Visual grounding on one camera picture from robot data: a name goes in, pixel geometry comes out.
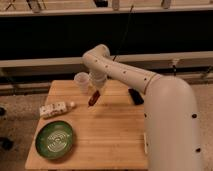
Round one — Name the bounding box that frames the black hanging cable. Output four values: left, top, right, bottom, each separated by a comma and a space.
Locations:
112, 3, 135, 62

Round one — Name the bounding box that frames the black smartphone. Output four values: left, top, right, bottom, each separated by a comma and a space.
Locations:
128, 88, 144, 105

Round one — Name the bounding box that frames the green ceramic plate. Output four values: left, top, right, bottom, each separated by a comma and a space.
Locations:
35, 120, 74, 160

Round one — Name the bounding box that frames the small white ball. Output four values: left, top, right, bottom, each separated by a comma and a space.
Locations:
69, 102, 76, 108

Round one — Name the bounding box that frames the white rectangular sponge block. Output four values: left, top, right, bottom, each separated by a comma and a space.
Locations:
143, 133, 148, 155

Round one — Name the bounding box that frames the translucent white cup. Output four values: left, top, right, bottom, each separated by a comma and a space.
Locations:
74, 72, 90, 94

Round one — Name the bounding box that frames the white patterned carton box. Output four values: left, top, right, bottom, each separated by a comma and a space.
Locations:
39, 102, 68, 118

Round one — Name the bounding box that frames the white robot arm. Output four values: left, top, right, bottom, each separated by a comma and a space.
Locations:
83, 44, 204, 171

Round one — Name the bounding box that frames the red chili pepper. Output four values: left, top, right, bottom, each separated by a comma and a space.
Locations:
88, 90, 100, 107

